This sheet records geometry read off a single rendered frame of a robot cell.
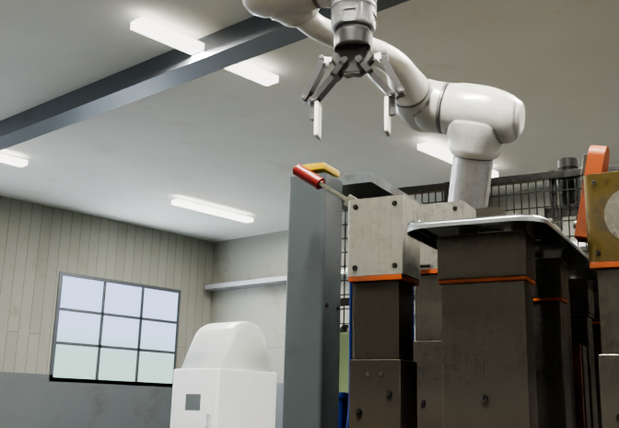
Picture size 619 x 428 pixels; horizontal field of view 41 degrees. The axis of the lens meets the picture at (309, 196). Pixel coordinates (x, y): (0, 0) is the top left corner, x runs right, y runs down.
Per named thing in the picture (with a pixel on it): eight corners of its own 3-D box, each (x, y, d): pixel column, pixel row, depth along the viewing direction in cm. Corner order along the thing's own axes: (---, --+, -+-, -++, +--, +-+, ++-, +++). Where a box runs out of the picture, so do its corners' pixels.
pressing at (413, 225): (563, 216, 100) (562, 203, 101) (390, 230, 111) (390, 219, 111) (678, 328, 218) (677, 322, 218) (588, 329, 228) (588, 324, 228)
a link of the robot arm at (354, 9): (372, -8, 160) (371, 20, 159) (380, 13, 169) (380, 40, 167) (326, -4, 163) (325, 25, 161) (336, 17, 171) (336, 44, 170)
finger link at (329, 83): (349, 58, 161) (344, 54, 162) (310, 102, 161) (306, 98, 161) (354, 66, 165) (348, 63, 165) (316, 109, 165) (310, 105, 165)
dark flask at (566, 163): (579, 207, 277) (577, 156, 281) (556, 209, 280) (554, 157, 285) (584, 212, 283) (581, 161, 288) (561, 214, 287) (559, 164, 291)
